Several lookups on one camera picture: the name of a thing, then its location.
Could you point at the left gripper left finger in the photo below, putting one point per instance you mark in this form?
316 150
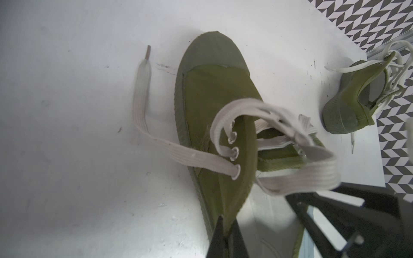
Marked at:
218 244

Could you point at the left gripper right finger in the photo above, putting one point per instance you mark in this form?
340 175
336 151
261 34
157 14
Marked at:
382 227

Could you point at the green shoe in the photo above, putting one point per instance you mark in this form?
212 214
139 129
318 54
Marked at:
366 88
244 156

